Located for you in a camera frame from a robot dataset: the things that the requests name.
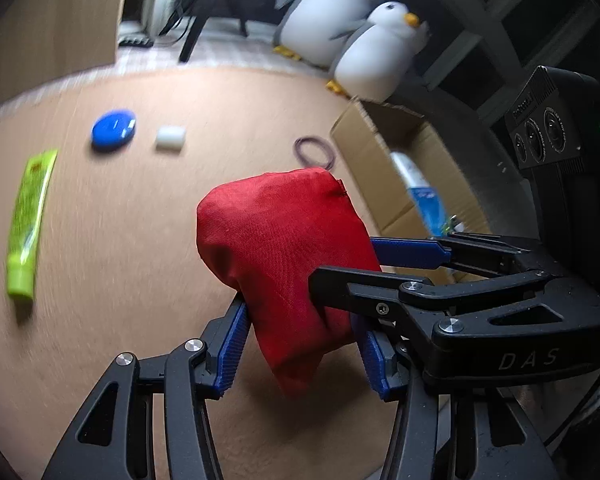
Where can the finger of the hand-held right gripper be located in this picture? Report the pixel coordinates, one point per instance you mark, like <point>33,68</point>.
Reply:
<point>410,252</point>
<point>360,292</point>

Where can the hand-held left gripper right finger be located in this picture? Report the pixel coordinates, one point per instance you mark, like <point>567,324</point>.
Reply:
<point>375,362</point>

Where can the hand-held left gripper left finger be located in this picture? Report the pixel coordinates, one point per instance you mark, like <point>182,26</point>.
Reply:
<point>232,345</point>

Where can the white sunscreen tube blue cap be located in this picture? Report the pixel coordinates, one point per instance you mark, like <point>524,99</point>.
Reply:
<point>425,200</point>

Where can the red fabric pouch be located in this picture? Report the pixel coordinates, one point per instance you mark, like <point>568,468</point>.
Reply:
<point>280,250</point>

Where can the cardboard box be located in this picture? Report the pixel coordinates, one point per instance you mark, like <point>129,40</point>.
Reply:
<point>370,160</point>

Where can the white block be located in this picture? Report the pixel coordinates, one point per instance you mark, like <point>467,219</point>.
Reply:
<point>170,137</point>

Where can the green tube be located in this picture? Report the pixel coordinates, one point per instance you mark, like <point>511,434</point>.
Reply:
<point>27,220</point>

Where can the blue round lid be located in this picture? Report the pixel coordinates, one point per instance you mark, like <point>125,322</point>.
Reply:
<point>112,130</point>

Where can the small penguin plush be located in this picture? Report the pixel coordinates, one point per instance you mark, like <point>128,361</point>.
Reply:
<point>375,60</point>

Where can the large penguin plush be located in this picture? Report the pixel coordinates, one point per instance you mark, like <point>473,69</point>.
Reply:
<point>325,15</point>

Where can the checked grey sheet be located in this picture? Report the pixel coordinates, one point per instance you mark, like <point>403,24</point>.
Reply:
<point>240,55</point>

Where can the black tripod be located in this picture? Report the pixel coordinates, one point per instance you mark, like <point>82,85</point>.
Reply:
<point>190,45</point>

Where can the black power strip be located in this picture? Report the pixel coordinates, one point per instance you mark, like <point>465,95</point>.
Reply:
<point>135,41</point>

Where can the large wooden board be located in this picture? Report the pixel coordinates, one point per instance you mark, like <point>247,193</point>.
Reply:
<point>55,20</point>

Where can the grey window frame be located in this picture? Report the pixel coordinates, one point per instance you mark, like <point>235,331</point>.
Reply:
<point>500,20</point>

